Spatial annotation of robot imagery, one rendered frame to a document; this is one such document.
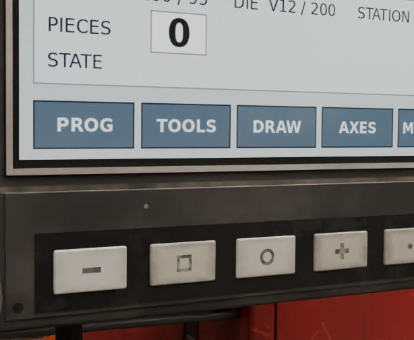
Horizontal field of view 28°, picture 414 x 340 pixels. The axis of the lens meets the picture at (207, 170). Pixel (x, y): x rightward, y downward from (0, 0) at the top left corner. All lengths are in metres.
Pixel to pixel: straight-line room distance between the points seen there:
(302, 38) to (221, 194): 0.10
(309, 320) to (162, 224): 0.49
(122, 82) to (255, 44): 0.08
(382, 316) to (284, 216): 0.50
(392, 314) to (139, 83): 0.59
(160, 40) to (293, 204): 0.12
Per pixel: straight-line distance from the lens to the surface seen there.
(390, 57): 0.51
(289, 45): 0.47
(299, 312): 0.90
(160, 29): 0.43
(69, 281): 0.41
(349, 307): 0.93
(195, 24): 0.44
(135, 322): 0.85
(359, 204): 0.49
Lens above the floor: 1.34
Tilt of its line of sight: 3 degrees down
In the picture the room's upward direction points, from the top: 1 degrees clockwise
